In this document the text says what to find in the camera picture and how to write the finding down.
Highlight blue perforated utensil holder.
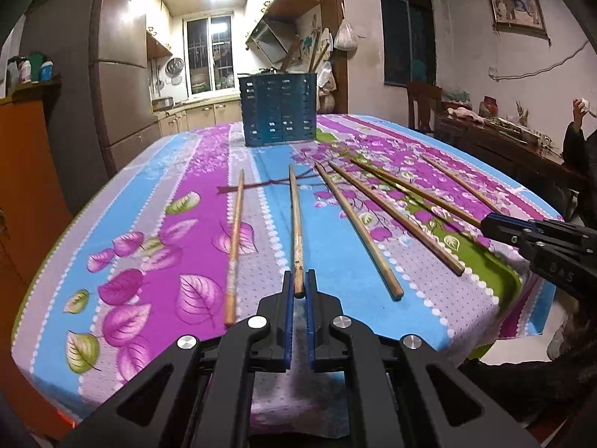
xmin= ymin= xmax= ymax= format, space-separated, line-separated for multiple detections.
xmin=238 ymin=73 xmax=318 ymax=147

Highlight white hanging plastic bag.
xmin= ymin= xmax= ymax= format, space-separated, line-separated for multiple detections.
xmin=333 ymin=18 xmax=359 ymax=52

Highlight steel range hood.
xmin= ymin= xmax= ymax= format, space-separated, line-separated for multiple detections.
xmin=245 ymin=19 xmax=298 ymax=69

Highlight row of wooden chopsticks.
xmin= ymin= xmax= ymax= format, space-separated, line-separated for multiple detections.
xmin=223 ymin=154 xmax=503 ymax=328

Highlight floral striped tablecloth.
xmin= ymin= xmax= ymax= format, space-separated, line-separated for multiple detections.
xmin=11 ymin=112 xmax=566 ymax=436

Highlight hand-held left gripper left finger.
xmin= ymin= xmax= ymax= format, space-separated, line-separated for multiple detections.
xmin=58 ymin=270 xmax=296 ymax=448

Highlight dark wooden dining table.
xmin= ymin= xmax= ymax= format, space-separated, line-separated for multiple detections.
xmin=435 ymin=112 xmax=589 ymax=207

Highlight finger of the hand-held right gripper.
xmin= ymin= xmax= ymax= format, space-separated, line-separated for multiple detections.
xmin=480 ymin=213 xmax=538 ymax=255

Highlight framed elephant picture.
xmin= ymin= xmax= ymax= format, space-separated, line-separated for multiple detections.
xmin=484 ymin=0 xmax=548 ymax=36

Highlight hanging cloth bags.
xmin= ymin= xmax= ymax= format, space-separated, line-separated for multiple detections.
xmin=318 ymin=62 xmax=338 ymax=113

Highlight wooden side cabinet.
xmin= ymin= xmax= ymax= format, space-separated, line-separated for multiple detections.
xmin=0 ymin=81 xmax=72 ymax=436

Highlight beige kitchen counter cabinets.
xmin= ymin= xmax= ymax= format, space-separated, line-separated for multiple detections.
xmin=153 ymin=98 xmax=244 ymax=135

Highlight grey refrigerator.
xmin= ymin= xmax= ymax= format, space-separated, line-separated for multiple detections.
xmin=21 ymin=0 xmax=162 ymax=215

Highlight wooden chair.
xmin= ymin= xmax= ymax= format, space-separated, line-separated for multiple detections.
xmin=406 ymin=80 xmax=443 ymax=134

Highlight dark room window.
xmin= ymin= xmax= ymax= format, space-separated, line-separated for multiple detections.
xmin=377 ymin=0 xmax=437 ymax=87

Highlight kitchen window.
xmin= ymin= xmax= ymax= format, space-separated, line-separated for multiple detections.
xmin=184 ymin=15 xmax=234 ymax=92

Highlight white wall cable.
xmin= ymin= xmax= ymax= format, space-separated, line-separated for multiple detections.
xmin=489 ymin=39 xmax=591 ymax=81

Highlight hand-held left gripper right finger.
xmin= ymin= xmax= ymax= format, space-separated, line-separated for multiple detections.
xmin=305 ymin=269 xmax=542 ymax=448

